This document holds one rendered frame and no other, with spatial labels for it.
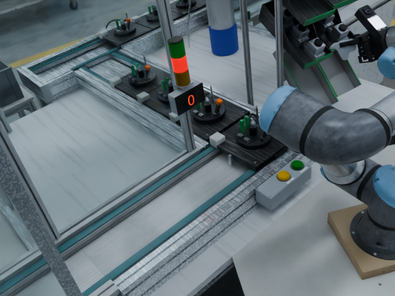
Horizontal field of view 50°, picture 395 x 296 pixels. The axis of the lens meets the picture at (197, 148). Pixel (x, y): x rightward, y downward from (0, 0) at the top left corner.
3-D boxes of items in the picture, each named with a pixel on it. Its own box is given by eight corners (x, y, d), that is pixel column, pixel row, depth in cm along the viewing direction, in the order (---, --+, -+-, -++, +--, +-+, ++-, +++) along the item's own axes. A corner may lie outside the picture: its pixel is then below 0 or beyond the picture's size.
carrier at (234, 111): (250, 115, 175) (248, 88, 168) (207, 143, 165) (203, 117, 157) (211, 96, 191) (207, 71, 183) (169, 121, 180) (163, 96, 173)
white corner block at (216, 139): (226, 144, 163) (225, 135, 160) (217, 150, 161) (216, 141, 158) (218, 139, 166) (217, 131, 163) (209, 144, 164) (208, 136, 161)
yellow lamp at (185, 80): (193, 81, 141) (191, 68, 138) (181, 88, 139) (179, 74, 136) (184, 77, 144) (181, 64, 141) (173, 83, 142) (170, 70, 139)
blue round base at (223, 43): (244, 48, 244) (242, 23, 235) (224, 59, 237) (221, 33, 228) (225, 41, 254) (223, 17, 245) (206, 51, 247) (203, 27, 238)
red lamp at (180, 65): (191, 68, 138) (188, 54, 135) (179, 74, 136) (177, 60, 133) (181, 64, 141) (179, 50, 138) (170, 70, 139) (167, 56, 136)
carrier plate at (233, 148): (300, 138, 159) (300, 134, 157) (255, 172, 148) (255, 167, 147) (253, 116, 174) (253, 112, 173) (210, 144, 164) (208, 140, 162)
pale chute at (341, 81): (354, 88, 173) (361, 84, 169) (330, 100, 169) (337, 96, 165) (321, 28, 175) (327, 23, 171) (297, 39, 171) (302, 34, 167)
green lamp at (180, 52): (188, 54, 135) (186, 39, 132) (176, 60, 133) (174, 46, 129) (179, 50, 138) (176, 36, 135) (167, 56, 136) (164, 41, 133)
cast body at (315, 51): (322, 59, 154) (329, 45, 148) (313, 63, 153) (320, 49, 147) (308, 43, 157) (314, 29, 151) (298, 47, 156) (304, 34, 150)
